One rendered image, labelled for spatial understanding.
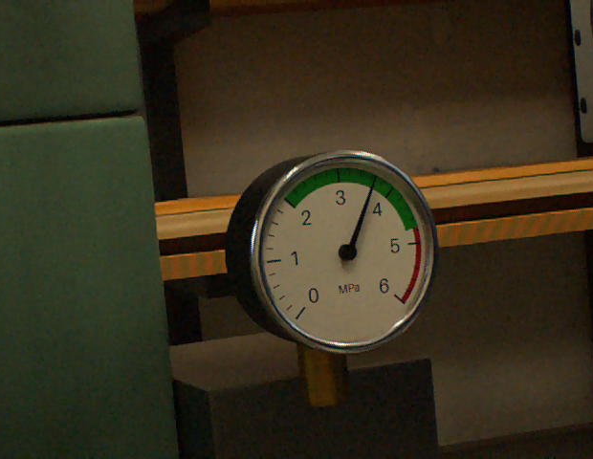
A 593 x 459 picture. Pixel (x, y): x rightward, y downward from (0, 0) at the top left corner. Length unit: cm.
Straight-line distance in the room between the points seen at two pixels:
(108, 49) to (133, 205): 5
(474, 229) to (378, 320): 220
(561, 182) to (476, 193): 18
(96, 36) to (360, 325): 13
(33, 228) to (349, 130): 262
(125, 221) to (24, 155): 4
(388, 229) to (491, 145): 276
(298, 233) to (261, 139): 259
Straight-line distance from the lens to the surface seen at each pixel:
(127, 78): 47
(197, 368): 49
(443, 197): 261
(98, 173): 46
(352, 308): 42
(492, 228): 264
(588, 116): 75
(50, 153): 46
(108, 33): 47
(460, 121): 316
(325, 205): 42
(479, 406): 321
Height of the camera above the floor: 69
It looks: 3 degrees down
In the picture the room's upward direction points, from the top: 6 degrees counter-clockwise
